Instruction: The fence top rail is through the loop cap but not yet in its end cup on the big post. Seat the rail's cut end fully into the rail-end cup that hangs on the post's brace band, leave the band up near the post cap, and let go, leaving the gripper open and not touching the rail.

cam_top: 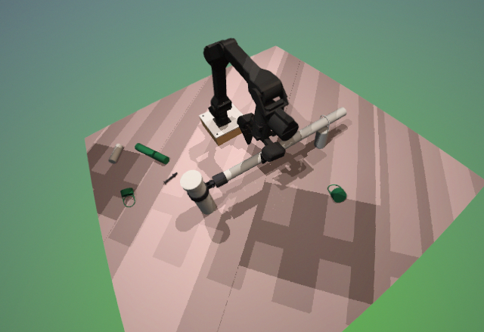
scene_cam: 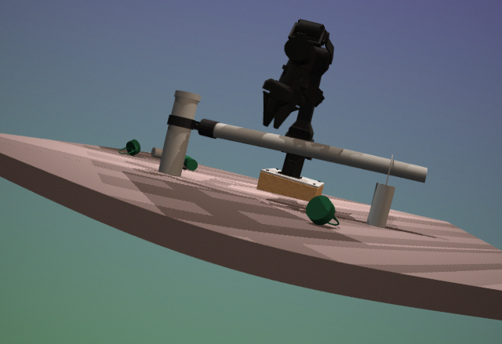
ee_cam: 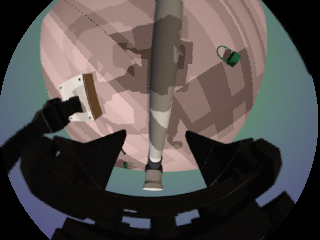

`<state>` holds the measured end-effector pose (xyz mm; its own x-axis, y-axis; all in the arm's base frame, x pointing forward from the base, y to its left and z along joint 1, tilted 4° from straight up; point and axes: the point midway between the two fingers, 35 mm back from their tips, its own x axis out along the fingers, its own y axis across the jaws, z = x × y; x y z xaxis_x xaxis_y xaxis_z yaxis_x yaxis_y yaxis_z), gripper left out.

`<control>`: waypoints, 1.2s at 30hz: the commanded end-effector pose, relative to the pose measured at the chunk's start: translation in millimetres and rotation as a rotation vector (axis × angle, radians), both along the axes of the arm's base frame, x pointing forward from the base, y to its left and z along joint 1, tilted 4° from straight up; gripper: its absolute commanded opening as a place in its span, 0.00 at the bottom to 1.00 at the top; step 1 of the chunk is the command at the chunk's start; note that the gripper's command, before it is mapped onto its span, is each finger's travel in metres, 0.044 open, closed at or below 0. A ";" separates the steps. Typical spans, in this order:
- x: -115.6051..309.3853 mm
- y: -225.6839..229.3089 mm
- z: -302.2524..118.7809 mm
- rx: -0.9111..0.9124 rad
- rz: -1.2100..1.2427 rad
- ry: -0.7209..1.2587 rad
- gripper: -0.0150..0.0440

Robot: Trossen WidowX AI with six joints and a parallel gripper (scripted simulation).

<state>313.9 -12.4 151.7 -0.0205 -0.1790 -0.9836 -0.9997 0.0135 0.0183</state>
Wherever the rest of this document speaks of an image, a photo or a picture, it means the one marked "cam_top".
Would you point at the dark green mug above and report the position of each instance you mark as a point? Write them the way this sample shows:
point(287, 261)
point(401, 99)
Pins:
point(127, 192)
point(338, 194)

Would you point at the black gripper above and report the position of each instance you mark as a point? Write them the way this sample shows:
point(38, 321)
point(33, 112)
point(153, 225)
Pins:
point(251, 128)

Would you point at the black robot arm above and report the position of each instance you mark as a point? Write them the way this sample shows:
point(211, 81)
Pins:
point(263, 87)

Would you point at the black band with end cup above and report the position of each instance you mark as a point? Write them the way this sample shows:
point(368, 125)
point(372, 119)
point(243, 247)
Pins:
point(218, 181)

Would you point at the green cylinder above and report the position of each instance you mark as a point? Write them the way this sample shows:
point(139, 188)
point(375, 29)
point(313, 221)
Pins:
point(152, 153)

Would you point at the white cylinder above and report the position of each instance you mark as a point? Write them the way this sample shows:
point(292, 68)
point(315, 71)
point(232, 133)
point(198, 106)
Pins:
point(116, 153)

